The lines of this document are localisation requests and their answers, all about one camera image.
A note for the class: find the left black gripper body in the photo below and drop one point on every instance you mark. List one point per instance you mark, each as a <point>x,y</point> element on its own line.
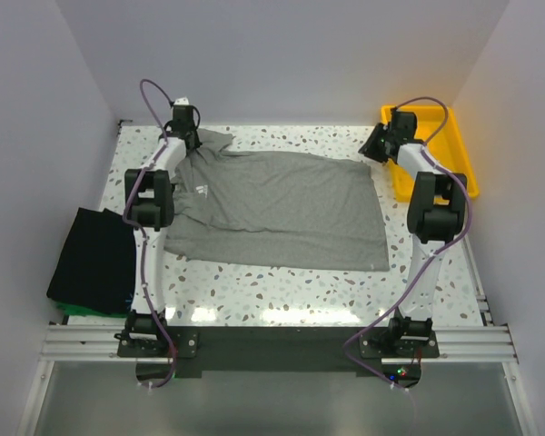
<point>193,131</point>

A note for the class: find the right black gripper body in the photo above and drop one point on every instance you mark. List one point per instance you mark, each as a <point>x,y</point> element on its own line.
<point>391,136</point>

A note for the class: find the grey t shirt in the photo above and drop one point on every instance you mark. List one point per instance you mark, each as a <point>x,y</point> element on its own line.
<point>276,208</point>

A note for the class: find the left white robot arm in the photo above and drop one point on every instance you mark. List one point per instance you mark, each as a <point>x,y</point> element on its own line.
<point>149,208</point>

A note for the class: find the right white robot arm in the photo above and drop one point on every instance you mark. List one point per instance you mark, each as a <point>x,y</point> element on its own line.
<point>437,216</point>

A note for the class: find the yellow plastic bin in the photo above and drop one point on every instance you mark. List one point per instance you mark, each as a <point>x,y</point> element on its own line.
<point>447,147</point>

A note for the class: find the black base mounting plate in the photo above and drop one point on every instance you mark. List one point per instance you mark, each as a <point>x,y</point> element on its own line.
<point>190,352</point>

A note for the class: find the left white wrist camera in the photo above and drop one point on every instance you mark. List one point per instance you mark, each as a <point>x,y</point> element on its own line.
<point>181,101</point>

